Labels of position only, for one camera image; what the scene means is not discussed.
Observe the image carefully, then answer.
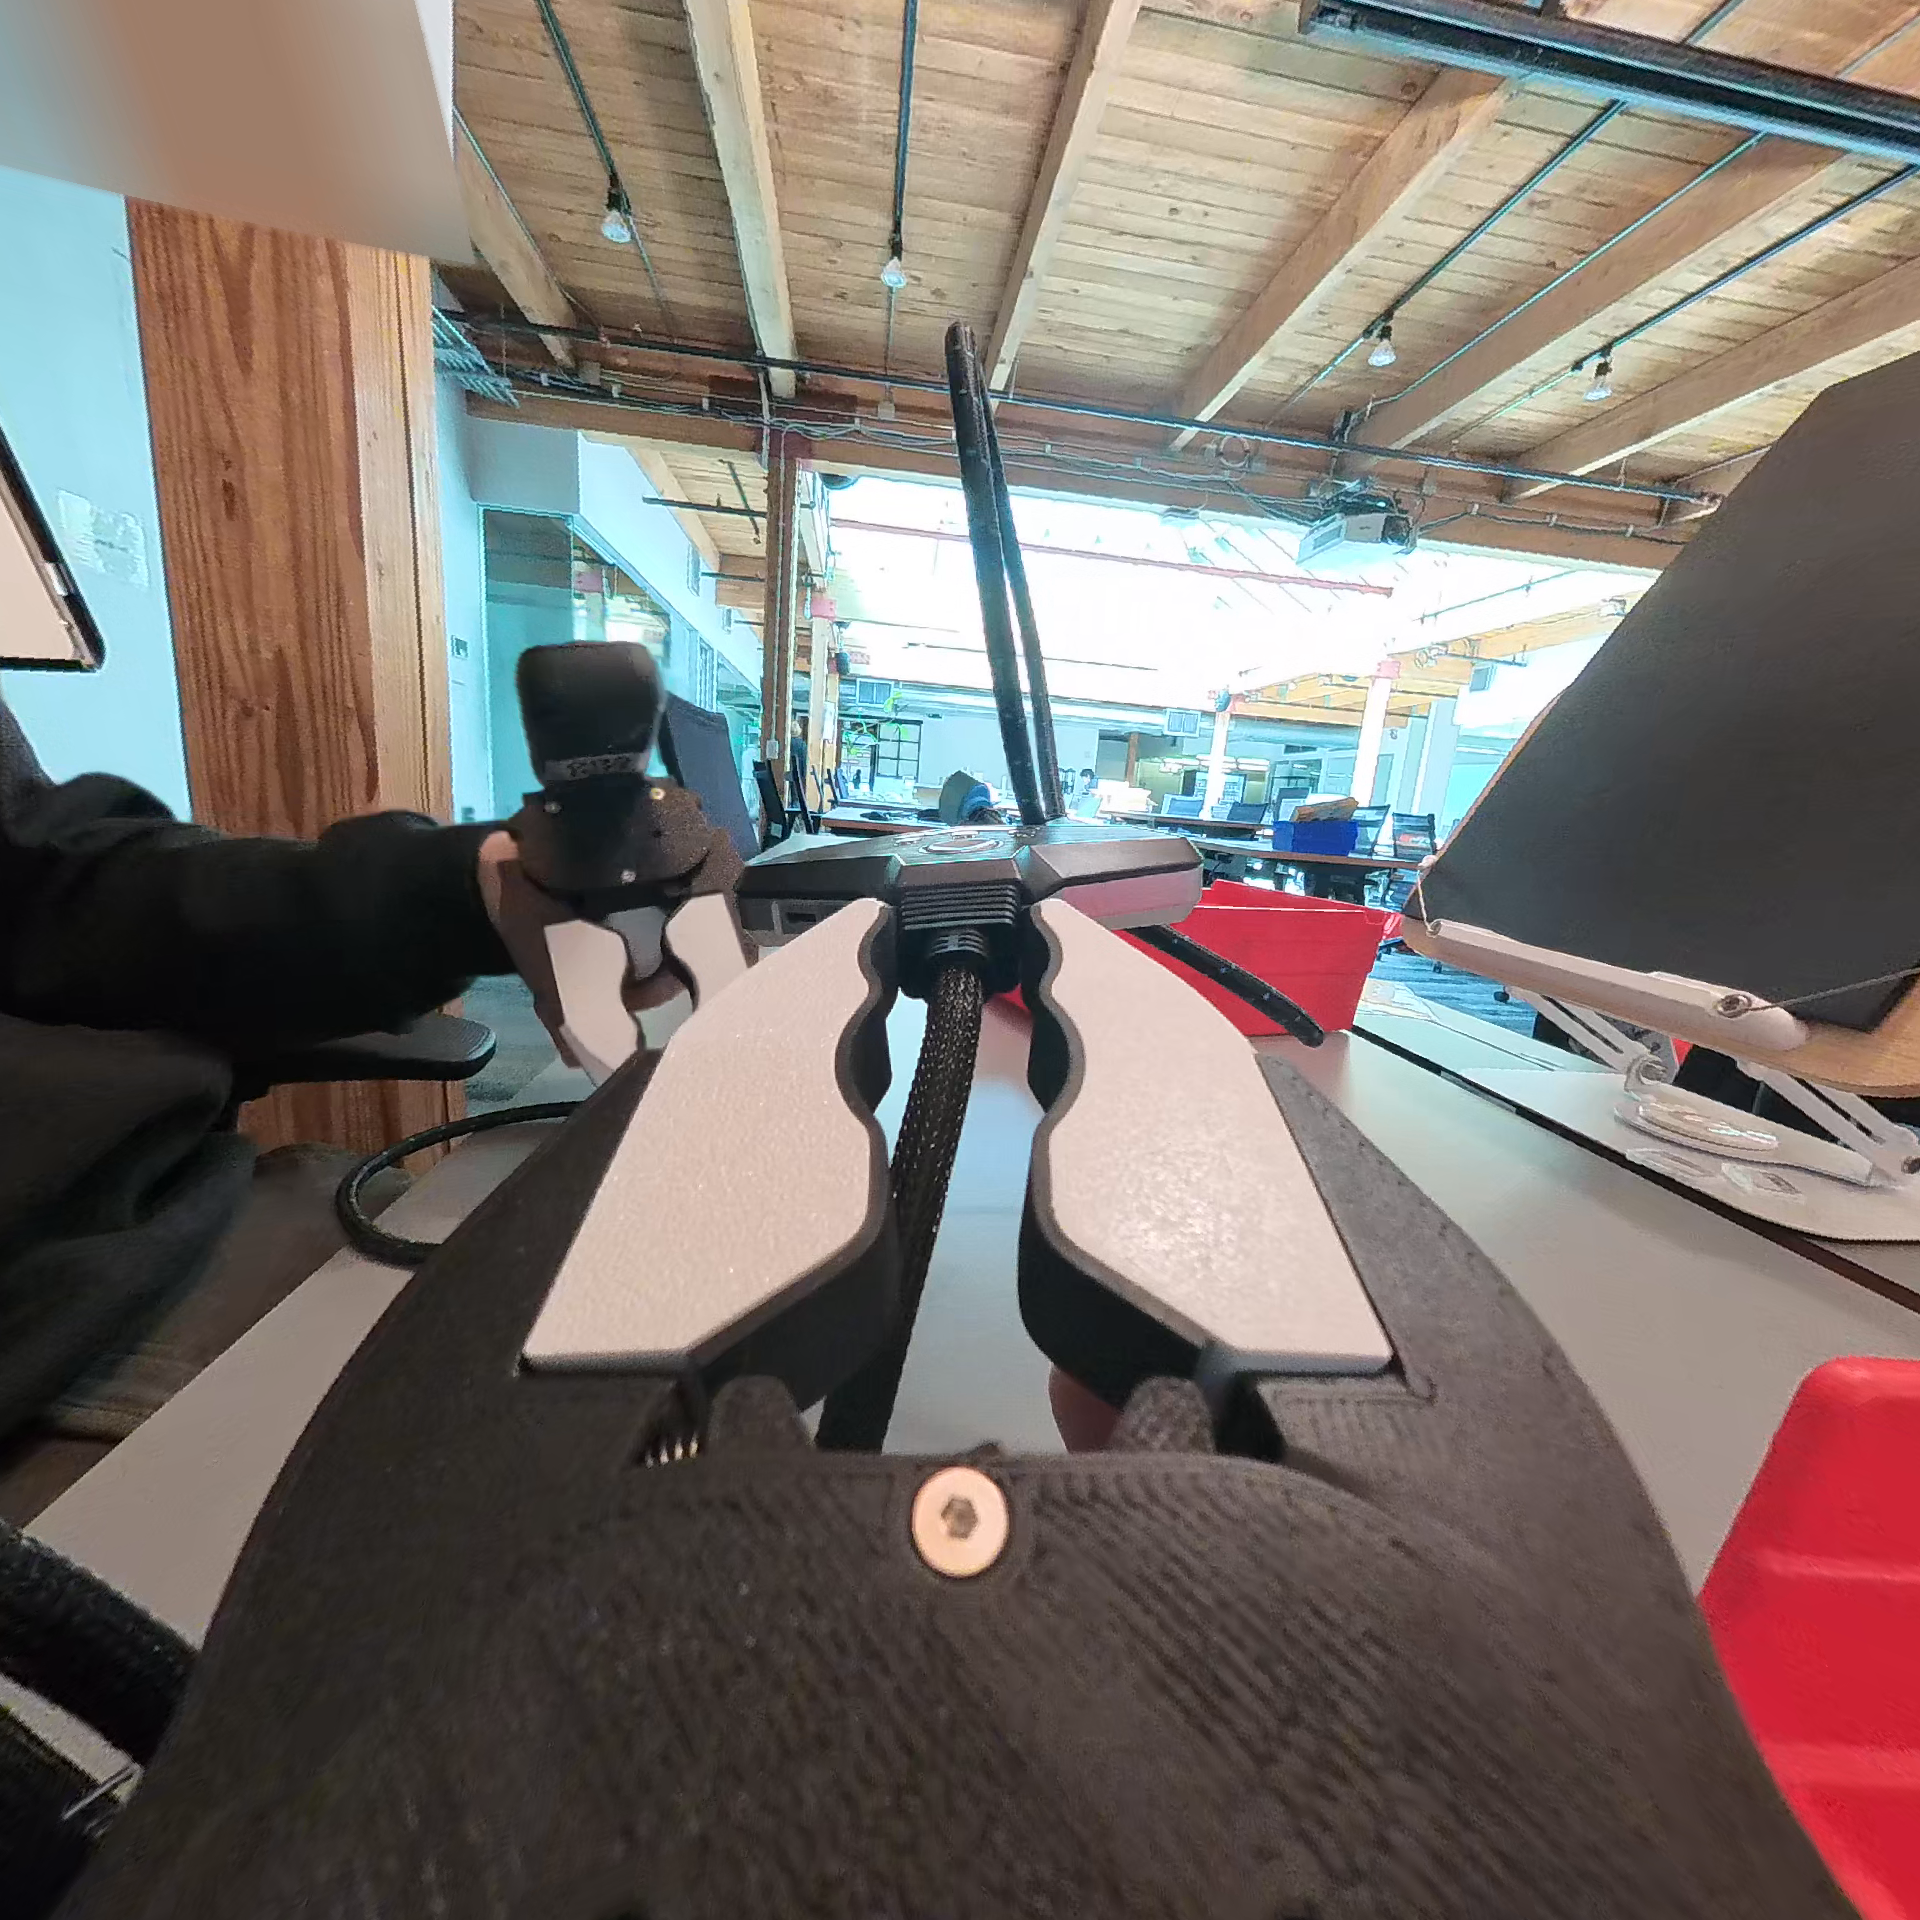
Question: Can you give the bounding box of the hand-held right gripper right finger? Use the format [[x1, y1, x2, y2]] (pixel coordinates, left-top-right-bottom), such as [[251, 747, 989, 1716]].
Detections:
[[1016, 896, 1401, 1413]]

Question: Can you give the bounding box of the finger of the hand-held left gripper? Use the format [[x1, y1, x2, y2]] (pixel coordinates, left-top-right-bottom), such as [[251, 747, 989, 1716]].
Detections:
[[540, 912, 666, 1087], [662, 895, 756, 1022]]

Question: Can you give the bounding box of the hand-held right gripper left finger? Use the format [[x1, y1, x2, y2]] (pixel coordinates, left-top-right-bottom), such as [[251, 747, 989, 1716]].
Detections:
[[520, 896, 906, 1413]]

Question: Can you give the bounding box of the person's left forearm black sleeve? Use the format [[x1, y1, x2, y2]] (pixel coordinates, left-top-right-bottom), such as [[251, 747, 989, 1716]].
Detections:
[[0, 773, 520, 1045]]

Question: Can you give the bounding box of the white desk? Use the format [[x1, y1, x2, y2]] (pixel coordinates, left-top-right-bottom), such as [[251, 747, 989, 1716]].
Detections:
[[30, 922, 1920, 1652]]

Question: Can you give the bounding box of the black office chair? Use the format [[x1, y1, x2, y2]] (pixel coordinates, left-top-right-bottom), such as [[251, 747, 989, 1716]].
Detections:
[[660, 693, 764, 861]]

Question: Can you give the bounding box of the black chair armrest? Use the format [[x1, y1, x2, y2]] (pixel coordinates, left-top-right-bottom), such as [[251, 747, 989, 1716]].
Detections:
[[224, 1013, 501, 1104]]

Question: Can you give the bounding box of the glass partition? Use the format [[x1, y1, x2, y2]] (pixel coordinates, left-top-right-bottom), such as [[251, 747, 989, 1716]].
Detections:
[[482, 507, 679, 821]]

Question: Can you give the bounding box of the red plastic bin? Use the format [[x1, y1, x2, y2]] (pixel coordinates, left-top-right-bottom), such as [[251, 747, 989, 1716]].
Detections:
[[1699, 1357, 1920, 1920], [1117, 880, 1395, 1041]]

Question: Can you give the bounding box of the wooden pillar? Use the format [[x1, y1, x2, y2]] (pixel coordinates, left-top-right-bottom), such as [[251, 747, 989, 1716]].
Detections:
[[126, 203, 457, 1173]]

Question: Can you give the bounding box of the white folding stand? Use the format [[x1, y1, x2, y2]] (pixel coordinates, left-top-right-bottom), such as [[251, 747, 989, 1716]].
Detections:
[[1402, 914, 1920, 1190]]

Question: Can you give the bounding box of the person in black sleeve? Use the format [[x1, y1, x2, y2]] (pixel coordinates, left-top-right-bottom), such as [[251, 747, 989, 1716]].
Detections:
[[0, 704, 260, 1443]]

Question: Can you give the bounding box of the ceiling projector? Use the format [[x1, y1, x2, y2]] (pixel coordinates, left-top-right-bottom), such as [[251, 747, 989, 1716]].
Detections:
[[1297, 507, 1421, 571]]

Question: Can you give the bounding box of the black laptop on white stand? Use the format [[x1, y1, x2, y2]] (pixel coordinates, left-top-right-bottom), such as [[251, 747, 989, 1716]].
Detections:
[[1402, 353, 1920, 1098]]

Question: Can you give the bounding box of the black thin cable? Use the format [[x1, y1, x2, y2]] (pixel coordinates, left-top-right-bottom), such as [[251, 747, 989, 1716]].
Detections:
[[1125, 922, 1331, 1051]]

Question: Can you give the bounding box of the black braided cable with plug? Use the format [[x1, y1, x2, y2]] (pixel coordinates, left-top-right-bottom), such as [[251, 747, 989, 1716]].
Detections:
[[817, 884, 1027, 1455]]

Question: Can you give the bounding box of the black coiled cable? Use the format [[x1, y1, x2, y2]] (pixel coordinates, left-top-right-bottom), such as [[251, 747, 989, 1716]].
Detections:
[[335, 1098, 588, 1271]]

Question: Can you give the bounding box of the black angular cable hub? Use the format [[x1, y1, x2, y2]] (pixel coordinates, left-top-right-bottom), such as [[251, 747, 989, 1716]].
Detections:
[[739, 816, 1207, 945]]

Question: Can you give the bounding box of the black looped cable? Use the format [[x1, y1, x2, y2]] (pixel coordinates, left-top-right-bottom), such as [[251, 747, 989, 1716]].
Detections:
[[943, 319, 1071, 831]]

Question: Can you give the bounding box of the wall notice paper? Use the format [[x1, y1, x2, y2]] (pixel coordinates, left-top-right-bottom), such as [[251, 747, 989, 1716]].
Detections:
[[57, 493, 152, 591]]

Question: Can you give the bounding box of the monitor with black frame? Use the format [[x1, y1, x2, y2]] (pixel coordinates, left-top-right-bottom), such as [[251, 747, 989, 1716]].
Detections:
[[0, 426, 109, 672]]

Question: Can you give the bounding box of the thick black braided cable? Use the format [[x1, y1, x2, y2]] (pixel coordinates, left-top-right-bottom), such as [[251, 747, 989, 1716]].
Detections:
[[0, 1514, 198, 1794]]

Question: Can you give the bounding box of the black ceiling rail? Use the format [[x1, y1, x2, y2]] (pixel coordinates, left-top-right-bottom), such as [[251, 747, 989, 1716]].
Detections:
[[1303, 0, 1920, 169]]

